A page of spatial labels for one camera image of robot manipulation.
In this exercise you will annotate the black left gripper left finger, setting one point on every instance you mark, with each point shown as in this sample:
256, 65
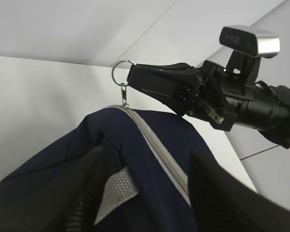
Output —
68, 204

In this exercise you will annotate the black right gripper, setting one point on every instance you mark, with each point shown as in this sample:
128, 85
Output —
221, 96

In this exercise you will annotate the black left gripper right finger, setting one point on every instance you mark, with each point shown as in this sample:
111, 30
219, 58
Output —
221, 203

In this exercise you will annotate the navy and white lunch bag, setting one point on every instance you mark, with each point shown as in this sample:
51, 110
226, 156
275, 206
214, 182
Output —
147, 188

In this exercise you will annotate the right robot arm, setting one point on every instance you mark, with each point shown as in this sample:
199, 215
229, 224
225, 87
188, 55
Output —
279, 130

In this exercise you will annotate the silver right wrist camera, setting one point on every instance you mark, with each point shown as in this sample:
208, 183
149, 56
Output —
249, 45

